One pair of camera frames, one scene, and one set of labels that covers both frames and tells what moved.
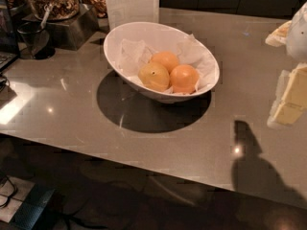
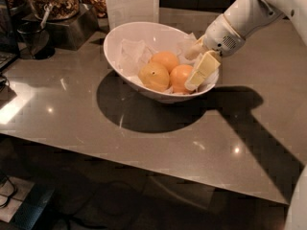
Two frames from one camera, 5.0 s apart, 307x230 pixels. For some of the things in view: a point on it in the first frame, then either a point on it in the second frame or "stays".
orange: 183,79 stays
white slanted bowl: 156,34 stays
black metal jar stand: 70,34 stays
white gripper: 297,37 to 221,37
